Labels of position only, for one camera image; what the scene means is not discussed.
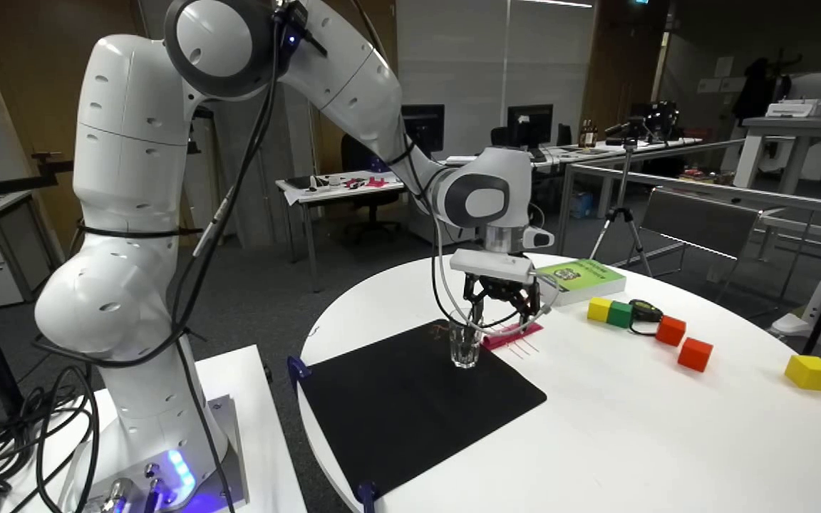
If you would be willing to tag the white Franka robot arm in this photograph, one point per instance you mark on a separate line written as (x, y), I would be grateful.
(127, 190)

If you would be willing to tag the small white table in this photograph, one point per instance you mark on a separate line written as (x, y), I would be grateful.
(335, 186)

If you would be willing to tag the red cube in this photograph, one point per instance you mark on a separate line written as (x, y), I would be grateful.
(672, 331)

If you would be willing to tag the orange cube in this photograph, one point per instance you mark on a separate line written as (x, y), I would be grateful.
(696, 356)

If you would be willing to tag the grey panel board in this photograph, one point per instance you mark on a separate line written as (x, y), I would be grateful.
(700, 225)

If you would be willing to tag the black camera tripod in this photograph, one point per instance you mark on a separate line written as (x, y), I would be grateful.
(626, 225)

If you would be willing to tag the grey robot mounting plate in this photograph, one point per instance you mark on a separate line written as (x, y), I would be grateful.
(226, 458)

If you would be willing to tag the large yellow cube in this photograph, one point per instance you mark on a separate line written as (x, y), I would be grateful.
(810, 373)

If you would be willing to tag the small yellow cube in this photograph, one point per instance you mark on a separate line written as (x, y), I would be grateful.
(599, 313)

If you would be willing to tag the green book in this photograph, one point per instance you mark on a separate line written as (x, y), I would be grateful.
(582, 277)

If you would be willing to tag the small metal scissors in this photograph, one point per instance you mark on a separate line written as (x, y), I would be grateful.
(464, 346)

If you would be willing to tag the long white desk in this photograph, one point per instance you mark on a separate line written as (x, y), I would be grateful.
(549, 160)

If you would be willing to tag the black rectangular mat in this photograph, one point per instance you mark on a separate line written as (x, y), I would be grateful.
(411, 410)

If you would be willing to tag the clear glass cup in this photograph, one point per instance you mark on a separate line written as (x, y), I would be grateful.
(466, 359)

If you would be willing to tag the white background table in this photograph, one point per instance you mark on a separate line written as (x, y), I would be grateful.
(799, 132)

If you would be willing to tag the large black monitor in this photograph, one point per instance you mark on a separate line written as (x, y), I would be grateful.
(427, 129)

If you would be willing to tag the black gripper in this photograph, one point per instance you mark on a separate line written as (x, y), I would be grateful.
(499, 289)

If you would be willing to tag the blue mat clamp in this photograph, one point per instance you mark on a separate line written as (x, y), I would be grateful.
(298, 370)
(365, 495)

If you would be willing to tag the green cube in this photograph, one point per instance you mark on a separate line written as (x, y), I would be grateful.
(619, 314)

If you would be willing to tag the small black monitor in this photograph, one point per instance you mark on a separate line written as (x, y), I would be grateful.
(531, 121)

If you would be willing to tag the small black object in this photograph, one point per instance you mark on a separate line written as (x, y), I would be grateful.
(646, 310)

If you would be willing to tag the grey metal rail frame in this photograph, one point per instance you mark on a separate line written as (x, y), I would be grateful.
(799, 202)

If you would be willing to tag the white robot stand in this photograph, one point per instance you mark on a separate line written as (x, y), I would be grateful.
(263, 428)

